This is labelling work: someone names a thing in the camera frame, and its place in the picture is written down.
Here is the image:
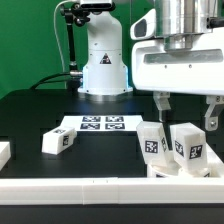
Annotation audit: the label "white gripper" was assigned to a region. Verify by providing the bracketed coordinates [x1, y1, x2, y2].
[132, 34, 224, 131]

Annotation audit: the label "white round stool seat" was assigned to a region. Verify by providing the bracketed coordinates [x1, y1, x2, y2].
[144, 151, 211, 178]

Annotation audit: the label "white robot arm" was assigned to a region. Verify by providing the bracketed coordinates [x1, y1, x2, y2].
[80, 0, 224, 131]

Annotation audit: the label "white marker sheet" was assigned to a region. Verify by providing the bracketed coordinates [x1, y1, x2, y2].
[61, 115, 142, 132]

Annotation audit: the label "white block at left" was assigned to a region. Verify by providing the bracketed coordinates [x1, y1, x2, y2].
[0, 142, 11, 171]

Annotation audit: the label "white right rail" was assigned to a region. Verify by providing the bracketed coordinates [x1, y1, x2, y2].
[206, 145, 224, 178]

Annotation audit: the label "white rail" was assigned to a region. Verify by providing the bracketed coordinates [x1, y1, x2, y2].
[206, 145, 224, 178]
[0, 178, 224, 205]

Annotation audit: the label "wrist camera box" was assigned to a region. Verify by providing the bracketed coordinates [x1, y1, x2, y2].
[130, 9, 156, 40]

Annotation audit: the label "white front rail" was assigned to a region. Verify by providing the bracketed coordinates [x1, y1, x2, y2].
[0, 178, 224, 205]

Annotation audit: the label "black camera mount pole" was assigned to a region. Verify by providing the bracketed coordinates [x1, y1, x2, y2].
[60, 3, 90, 92]

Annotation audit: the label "black cables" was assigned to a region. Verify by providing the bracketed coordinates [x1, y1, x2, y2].
[29, 73, 81, 90]

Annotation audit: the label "white cable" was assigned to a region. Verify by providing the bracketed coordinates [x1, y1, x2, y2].
[53, 0, 74, 64]

